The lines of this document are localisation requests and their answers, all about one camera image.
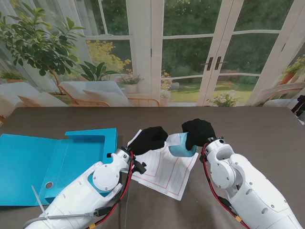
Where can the white peeled label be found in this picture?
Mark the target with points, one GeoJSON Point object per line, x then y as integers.
{"type": "Point", "coordinates": [173, 139]}

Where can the red lined paper sheet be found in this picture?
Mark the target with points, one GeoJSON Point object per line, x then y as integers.
{"type": "Point", "coordinates": [181, 176]}
{"type": "Point", "coordinates": [152, 167]}

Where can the blue file box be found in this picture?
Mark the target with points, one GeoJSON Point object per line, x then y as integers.
{"type": "Point", "coordinates": [23, 167]}

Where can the printed garden window backdrop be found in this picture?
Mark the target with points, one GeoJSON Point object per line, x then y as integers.
{"type": "Point", "coordinates": [186, 47]}

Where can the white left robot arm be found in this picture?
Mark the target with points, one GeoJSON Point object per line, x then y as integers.
{"type": "Point", "coordinates": [78, 195]}

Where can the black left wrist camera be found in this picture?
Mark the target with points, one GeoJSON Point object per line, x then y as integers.
{"type": "Point", "coordinates": [139, 167]}

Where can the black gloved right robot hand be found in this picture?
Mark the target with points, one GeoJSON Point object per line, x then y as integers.
{"type": "Point", "coordinates": [201, 131]}

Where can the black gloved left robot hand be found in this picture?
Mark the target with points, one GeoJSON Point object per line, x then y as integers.
{"type": "Point", "coordinates": [150, 140]}

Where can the blue label roll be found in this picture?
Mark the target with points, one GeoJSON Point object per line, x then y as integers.
{"type": "Point", "coordinates": [179, 151]}

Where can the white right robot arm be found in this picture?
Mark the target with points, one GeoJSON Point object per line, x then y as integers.
{"type": "Point", "coordinates": [250, 190]}

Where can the black stand equipment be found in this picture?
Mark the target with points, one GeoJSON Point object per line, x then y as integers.
{"type": "Point", "coordinates": [299, 105]}

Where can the white zip tie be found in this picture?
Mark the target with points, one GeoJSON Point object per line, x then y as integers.
{"type": "Point", "coordinates": [39, 200]}

